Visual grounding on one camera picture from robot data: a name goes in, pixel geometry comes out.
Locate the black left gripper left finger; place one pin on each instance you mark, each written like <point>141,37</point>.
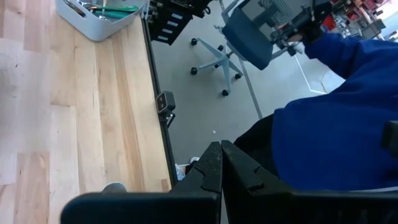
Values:
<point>205,186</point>

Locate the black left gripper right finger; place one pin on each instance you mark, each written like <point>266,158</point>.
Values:
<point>242,193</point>

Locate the white plastic bin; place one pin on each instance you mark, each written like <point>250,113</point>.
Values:
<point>93,28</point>

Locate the grey rounded object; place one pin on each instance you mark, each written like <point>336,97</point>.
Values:
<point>114,187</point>

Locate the person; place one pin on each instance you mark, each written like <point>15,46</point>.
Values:
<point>335,130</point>

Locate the blue office chair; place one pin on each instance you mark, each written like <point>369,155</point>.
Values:
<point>248,40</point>

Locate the person's hand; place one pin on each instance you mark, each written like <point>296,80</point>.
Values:
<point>295,38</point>

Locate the cluttered background shelf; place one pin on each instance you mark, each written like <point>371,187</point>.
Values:
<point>363,15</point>

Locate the black table camera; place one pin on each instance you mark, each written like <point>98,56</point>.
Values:
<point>164,102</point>

